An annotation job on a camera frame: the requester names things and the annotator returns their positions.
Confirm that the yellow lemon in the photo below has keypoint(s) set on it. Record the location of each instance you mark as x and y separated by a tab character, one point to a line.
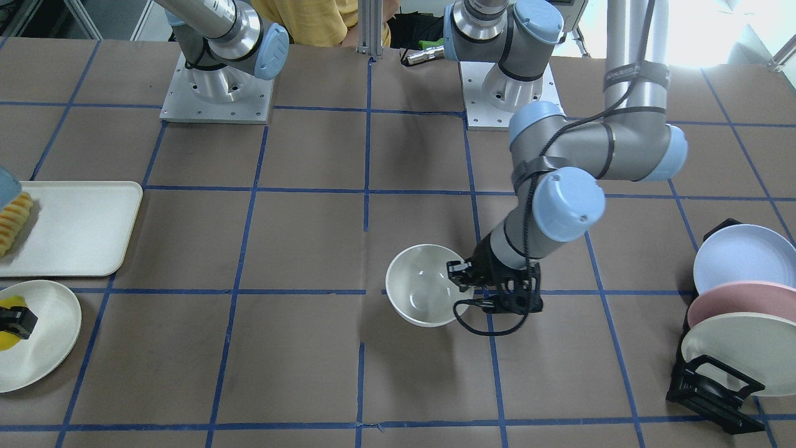
9	342

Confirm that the round cream plate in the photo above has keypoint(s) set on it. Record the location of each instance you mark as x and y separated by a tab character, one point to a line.
54	336

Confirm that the sliced yellow pineapple toy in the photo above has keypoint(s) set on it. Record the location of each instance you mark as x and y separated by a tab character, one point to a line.
13	219

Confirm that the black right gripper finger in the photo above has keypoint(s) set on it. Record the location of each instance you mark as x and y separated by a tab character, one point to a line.
18	322

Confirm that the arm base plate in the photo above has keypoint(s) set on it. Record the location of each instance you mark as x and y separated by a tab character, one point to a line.
222	96
491	98

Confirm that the cream plate in rack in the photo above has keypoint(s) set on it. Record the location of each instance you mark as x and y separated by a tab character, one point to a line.
758	345

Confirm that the light blue plate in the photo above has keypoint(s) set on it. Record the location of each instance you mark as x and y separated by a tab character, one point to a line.
744	252

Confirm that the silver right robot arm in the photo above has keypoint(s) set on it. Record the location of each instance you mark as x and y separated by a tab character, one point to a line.
230	33

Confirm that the person in yellow shirt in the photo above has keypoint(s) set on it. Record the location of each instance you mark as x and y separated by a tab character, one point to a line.
315	23

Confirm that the pink plate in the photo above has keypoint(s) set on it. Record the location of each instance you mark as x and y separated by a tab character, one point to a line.
764	297

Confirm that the aluminium frame post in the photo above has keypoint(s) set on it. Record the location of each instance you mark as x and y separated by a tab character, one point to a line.
370	28

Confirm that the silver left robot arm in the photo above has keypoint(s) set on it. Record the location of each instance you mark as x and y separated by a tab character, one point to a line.
558	162

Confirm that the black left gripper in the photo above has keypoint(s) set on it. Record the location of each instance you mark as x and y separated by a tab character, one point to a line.
485	264

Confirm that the white ceramic bowl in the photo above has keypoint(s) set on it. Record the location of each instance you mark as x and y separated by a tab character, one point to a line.
419	289

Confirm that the black dish rack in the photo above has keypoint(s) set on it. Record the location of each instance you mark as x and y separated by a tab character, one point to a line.
712	389

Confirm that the cream rectangular tray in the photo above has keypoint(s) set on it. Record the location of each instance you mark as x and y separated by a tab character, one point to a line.
76	229

